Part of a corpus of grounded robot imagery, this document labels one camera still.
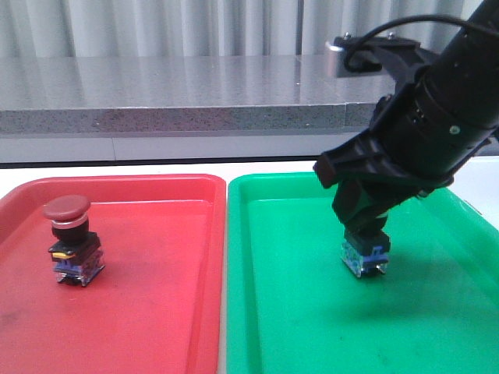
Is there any black camera cable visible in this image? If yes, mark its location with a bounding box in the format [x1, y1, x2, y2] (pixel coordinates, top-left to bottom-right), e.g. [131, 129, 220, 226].
[342, 14, 499, 73]

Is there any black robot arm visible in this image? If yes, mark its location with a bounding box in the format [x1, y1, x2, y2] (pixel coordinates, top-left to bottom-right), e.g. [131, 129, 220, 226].
[313, 1, 498, 232]

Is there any red mushroom push button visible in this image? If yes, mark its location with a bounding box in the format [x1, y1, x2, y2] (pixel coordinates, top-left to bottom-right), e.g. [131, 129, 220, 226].
[43, 195, 105, 287]

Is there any grey stone bench slab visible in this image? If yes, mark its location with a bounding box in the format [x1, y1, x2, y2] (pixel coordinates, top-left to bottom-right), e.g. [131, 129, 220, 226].
[1, 55, 394, 136]

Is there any red plastic tray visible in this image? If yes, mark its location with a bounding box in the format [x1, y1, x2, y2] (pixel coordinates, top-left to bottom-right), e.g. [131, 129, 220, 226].
[1, 175, 225, 373]

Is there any green mushroom push button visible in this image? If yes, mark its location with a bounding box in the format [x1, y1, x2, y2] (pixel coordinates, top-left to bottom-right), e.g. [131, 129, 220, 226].
[341, 212, 391, 278]

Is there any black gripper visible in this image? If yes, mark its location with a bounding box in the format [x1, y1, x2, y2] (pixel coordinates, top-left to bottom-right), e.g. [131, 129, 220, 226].
[313, 64, 498, 231]

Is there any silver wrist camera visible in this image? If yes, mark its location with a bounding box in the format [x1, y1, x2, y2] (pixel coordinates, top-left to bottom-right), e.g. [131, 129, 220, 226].
[324, 33, 420, 78]

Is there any green plastic tray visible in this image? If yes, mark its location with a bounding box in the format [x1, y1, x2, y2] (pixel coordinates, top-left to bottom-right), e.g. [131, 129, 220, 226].
[227, 173, 498, 373]

